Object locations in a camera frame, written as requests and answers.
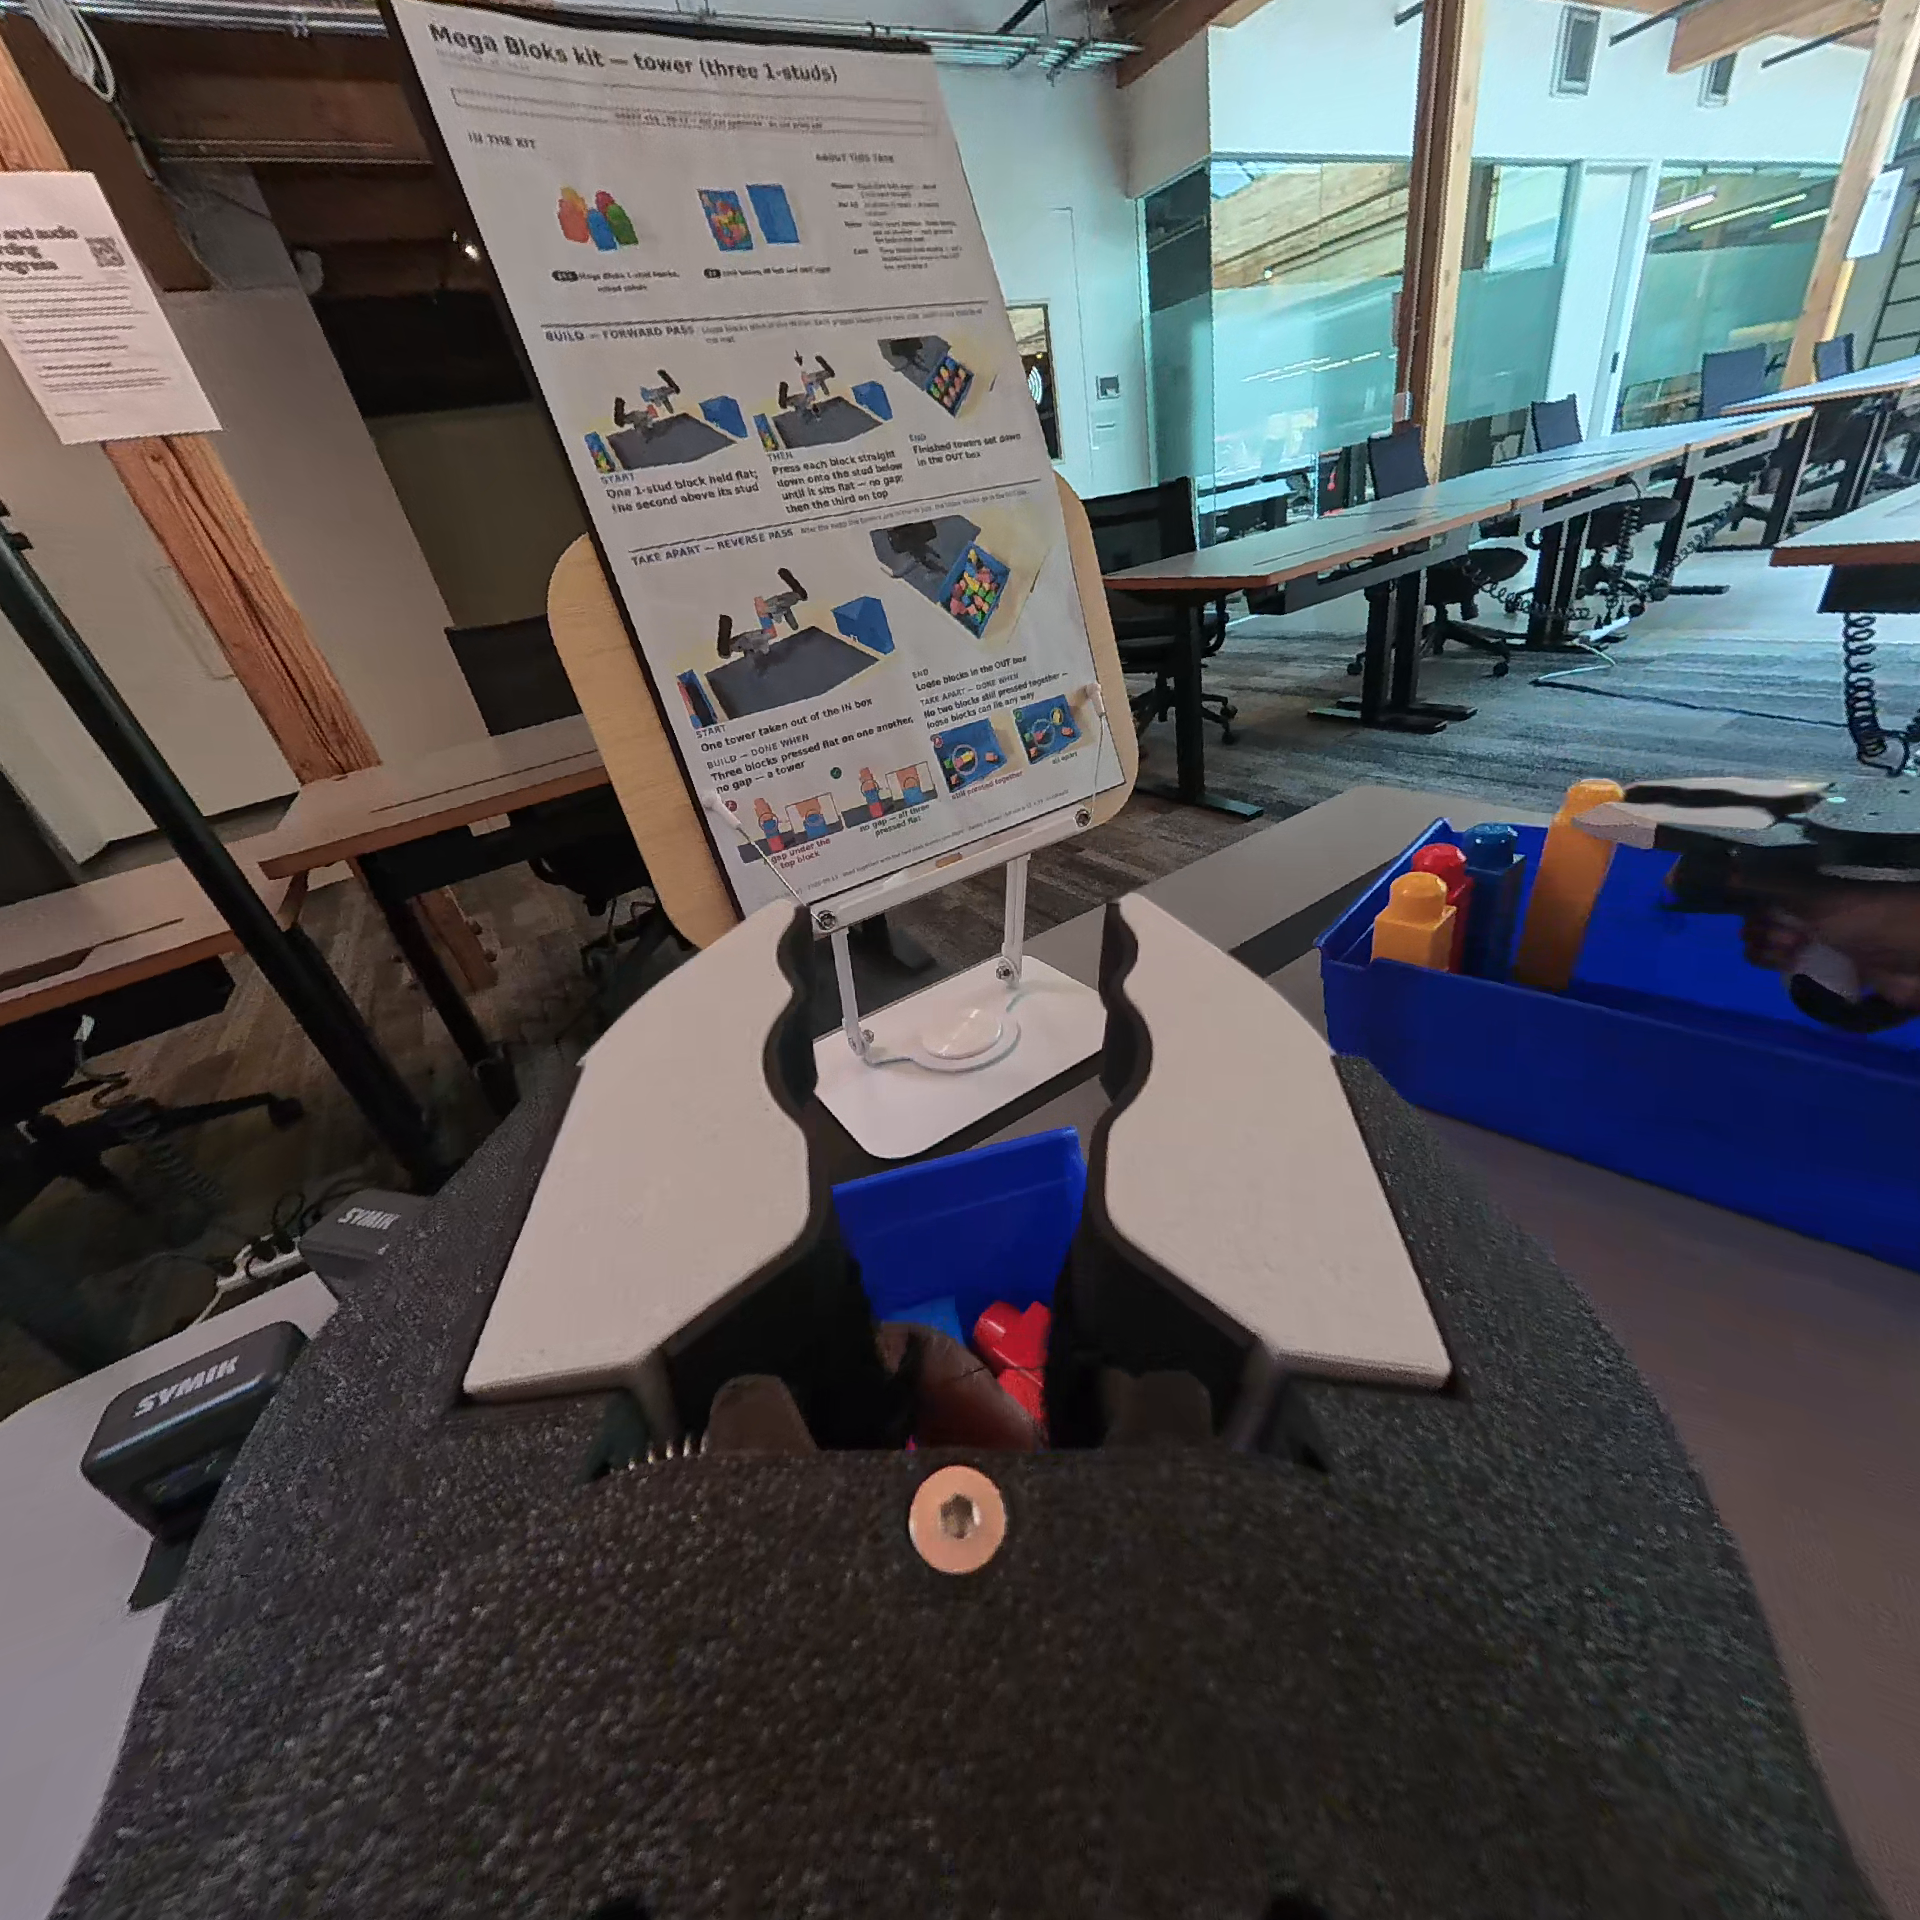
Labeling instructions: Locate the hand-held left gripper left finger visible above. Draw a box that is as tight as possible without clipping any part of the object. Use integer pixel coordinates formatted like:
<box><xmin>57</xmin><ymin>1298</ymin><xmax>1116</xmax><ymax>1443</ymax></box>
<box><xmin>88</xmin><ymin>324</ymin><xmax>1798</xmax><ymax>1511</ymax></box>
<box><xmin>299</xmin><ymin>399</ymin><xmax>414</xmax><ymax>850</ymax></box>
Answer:
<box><xmin>459</xmin><ymin>902</ymin><xmax>887</xmax><ymax>1453</ymax></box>

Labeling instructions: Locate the instruction poster on stand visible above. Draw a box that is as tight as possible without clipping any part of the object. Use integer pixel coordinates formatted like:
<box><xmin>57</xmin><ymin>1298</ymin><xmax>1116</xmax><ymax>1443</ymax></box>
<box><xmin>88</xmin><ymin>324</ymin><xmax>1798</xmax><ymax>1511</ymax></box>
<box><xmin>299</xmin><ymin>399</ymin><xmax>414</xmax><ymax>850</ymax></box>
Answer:
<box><xmin>546</xmin><ymin>473</ymin><xmax>1137</xmax><ymax>951</ymax></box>

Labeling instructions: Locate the row of black office chairs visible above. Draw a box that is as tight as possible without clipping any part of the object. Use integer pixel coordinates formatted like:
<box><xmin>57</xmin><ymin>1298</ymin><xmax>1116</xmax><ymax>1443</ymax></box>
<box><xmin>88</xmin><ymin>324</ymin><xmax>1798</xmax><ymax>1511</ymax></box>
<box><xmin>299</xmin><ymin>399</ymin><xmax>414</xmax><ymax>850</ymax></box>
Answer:
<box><xmin>1359</xmin><ymin>336</ymin><xmax>1889</xmax><ymax>675</ymax></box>

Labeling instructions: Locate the person's right hand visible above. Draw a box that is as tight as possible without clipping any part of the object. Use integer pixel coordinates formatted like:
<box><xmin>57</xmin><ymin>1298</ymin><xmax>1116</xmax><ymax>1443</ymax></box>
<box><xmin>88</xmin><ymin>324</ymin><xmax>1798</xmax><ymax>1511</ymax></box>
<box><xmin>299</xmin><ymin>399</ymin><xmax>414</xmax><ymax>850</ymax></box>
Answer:
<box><xmin>1739</xmin><ymin>897</ymin><xmax>1920</xmax><ymax>996</ymax></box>

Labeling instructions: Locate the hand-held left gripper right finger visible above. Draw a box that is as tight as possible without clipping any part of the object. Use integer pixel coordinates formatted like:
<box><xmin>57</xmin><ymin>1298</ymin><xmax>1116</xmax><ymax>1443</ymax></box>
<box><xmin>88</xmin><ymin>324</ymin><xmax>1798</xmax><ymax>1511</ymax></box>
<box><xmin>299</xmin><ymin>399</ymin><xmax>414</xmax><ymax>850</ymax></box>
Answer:
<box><xmin>1052</xmin><ymin>893</ymin><xmax>1451</xmax><ymax>1453</ymax></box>

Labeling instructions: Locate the yellow mega block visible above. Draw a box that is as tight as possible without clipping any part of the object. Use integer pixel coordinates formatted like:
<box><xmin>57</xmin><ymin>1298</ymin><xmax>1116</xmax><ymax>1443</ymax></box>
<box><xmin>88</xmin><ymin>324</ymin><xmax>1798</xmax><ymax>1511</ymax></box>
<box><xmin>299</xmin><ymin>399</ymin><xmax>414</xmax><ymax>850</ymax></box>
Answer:
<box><xmin>1368</xmin><ymin>868</ymin><xmax>1467</xmax><ymax>973</ymax></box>

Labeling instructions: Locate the printed instruction sheet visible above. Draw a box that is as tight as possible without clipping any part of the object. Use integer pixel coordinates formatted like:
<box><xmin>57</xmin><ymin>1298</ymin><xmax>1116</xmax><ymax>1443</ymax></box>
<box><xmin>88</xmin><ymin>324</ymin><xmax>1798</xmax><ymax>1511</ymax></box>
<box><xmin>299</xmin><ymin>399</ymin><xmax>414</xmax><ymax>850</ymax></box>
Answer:
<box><xmin>382</xmin><ymin>0</ymin><xmax>1130</xmax><ymax>924</ymax></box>

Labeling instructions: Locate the dark framed wall sign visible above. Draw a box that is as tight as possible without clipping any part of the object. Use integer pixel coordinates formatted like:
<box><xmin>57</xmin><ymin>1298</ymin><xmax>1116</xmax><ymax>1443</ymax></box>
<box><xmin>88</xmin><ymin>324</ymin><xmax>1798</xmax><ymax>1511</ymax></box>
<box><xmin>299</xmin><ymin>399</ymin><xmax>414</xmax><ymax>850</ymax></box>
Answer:
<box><xmin>1005</xmin><ymin>300</ymin><xmax>1064</xmax><ymax>461</ymax></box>

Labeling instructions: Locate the black office chair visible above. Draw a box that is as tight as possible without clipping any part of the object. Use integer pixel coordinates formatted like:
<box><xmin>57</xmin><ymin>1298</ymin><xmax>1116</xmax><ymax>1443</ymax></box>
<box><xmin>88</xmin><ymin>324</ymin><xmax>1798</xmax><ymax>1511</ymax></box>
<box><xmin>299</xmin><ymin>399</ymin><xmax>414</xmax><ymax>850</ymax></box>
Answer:
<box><xmin>0</xmin><ymin>975</ymin><xmax>299</xmax><ymax>1201</ymax></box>
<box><xmin>1082</xmin><ymin>476</ymin><xmax>1238</xmax><ymax>750</ymax></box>

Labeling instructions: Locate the blue mega block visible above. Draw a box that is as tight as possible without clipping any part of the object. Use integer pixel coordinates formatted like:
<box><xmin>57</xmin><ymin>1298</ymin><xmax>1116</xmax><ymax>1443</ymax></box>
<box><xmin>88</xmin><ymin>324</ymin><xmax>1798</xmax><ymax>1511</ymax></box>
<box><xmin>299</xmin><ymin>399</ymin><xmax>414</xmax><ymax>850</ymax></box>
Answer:
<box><xmin>1461</xmin><ymin>823</ymin><xmax>1527</xmax><ymax>978</ymax></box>

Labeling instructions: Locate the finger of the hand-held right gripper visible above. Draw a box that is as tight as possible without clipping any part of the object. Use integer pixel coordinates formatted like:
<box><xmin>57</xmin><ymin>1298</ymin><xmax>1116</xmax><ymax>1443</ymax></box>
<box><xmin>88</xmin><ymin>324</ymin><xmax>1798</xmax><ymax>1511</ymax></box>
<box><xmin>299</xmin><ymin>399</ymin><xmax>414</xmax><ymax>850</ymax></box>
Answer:
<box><xmin>1621</xmin><ymin>773</ymin><xmax>1833</xmax><ymax>815</ymax></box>
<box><xmin>1571</xmin><ymin>800</ymin><xmax>1802</xmax><ymax>855</ymax></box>

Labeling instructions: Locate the person's left hand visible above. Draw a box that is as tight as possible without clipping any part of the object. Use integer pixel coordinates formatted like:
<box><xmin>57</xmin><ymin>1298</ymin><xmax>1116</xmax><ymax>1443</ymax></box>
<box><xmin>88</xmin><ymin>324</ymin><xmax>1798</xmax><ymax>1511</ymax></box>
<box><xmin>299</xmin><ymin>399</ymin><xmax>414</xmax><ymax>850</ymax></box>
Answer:
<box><xmin>878</xmin><ymin>1324</ymin><xmax>1045</xmax><ymax>1450</ymax></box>

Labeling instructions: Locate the white paper notice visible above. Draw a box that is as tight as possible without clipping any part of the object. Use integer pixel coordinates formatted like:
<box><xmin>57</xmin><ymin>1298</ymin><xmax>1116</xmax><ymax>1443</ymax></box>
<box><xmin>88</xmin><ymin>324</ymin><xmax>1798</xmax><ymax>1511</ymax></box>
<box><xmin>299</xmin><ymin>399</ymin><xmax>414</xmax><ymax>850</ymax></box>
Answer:
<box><xmin>0</xmin><ymin>169</ymin><xmax>226</xmax><ymax>447</ymax></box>

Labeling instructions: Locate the wooden post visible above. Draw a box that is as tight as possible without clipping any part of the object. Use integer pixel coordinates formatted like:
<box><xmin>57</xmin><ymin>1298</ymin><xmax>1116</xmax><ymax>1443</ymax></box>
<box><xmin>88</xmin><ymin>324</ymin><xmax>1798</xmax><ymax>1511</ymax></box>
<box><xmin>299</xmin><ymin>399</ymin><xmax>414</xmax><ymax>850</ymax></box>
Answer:
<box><xmin>0</xmin><ymin>35</ymin><xmax>379</xmax><ymax>785</ymax></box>
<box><xmin>1407</xmin><ymin>0</ymin><xmax>1484</xmax><ymax>484</ymax></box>

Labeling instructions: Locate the blue plastic bin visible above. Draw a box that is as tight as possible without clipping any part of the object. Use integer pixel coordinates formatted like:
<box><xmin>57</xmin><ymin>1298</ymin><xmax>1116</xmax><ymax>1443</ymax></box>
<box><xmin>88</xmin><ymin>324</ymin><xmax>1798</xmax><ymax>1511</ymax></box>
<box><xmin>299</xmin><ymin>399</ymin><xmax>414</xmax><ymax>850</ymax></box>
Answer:
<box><xmin>830</xmin><ymin>1125</ymin><xmax>1088</xmax><ymax>1357</ymax></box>
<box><xmin>1314</xmin><ymin>815</ymin><xmax>1920</xmax><ymax>1274</ymax></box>

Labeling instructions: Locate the long wooden office desk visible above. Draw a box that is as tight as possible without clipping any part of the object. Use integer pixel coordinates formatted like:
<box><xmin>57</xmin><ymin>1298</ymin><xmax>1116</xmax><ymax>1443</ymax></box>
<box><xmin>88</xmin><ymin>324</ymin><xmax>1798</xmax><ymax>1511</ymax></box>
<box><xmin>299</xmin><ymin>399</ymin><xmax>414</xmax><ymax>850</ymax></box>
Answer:
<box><xmin>1101</xmin><ymin>405</ymin><xmax>1802</xmax><ymax>821</ymax></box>
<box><xmin>1721</xmin><ymin>353</ymin><xmax>1920</xmax><ymax>558</ymax></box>

